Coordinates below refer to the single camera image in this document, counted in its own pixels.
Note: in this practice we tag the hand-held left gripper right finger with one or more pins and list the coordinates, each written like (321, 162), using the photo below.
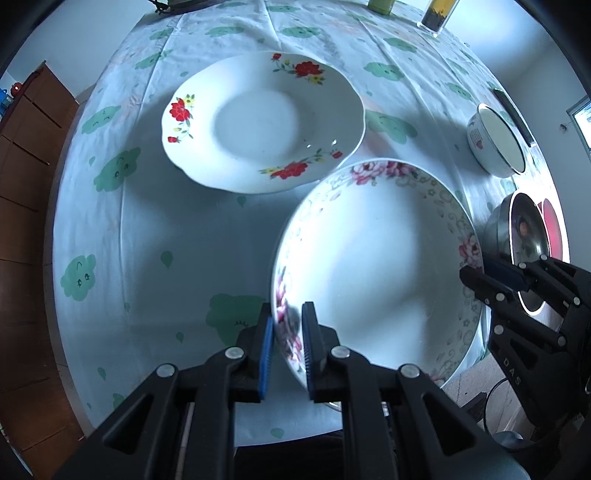
(308, 350)

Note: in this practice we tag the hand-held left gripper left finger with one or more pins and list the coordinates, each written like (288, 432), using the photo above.
(265, 360)

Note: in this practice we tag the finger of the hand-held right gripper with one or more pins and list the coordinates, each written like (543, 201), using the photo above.
(508, 276)
(480, 284)

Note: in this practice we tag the stainless steel bowl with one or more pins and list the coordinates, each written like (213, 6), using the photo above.
(501, 235)

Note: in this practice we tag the red plastic bowl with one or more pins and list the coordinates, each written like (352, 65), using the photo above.
(551, 221)

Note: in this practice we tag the large pink floral bowl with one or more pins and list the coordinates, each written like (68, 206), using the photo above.
(383, 277)

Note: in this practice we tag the white enamel bowl dark rim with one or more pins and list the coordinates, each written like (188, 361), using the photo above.
(501, 143)

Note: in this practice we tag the red floral white plate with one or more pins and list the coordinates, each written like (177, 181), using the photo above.
(258, 124)

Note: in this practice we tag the white green cloud tablecloth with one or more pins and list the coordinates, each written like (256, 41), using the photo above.
(184, 258)

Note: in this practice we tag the black smartphone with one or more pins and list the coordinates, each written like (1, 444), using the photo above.
(510, 110)

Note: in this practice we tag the window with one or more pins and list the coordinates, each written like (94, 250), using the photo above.
(582, 124)

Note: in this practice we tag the glass tumbler with tea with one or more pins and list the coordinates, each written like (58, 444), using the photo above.
(436, 16)

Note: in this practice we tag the brown wooden cabinet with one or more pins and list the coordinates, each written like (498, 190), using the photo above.
(27, 184)

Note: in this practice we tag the green thermos bottle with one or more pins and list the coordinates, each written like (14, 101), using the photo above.
(381, 5)

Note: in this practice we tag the small red object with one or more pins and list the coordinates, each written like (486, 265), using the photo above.
(17, 88)

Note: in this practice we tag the stainless steel electric kettle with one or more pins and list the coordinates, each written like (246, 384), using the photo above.
(160, 5)

